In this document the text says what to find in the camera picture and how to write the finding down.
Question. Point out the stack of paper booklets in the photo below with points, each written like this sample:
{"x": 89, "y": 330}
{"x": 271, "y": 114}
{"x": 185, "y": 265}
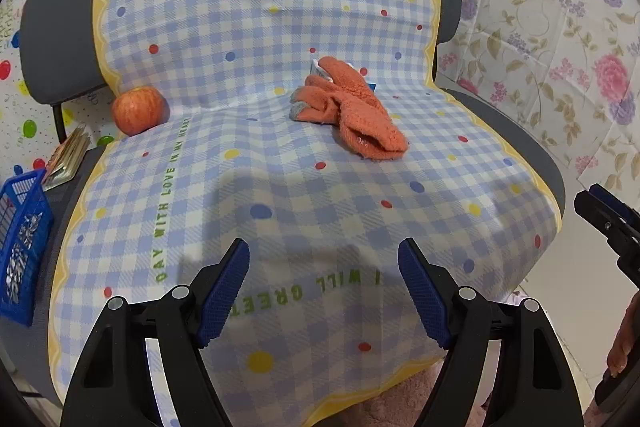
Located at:
{"x": 67, "y": 157}

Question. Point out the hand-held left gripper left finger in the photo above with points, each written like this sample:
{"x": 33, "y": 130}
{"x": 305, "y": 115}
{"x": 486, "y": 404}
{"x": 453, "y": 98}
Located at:
{"x": 225, "y": 293}

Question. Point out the red apple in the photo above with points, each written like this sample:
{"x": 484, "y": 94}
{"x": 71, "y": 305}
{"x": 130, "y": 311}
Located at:
{"x": 140, "y": 112}

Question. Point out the person's right hand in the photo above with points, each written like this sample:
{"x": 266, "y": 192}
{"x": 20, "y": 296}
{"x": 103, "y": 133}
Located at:
{"x": 625, "y": 337}

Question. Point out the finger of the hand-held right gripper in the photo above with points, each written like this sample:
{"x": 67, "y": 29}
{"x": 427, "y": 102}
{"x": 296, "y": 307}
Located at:
{"x": 602, "y": 219}

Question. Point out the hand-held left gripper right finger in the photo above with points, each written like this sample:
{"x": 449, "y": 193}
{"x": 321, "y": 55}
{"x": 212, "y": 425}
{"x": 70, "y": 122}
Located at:
{"x": 422, "y": 293}

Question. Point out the grey office chair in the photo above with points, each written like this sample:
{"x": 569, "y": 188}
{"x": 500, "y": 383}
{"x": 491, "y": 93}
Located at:
{"x": 525, "y": 147}

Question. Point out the polka dot plastic sheet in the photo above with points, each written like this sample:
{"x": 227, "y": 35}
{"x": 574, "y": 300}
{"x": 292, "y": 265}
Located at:
{"x": 15, "y": 107}

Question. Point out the blue plastic basket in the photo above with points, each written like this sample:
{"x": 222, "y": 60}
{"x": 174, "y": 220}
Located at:
{"x": 25, "y": 247}

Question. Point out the orange knit glove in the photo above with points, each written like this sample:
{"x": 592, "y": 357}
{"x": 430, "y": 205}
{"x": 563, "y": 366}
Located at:
{"x": 350, "y": 107}

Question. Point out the small white blue box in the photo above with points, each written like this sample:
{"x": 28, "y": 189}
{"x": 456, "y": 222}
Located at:
{"x": 317, "y": 68}

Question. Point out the pink fluffy rug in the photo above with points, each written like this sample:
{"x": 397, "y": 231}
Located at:
{"x": 390, "y": 407}

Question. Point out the floral plastic sheet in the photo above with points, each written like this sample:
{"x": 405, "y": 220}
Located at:
{"x": 550, "y": 32}

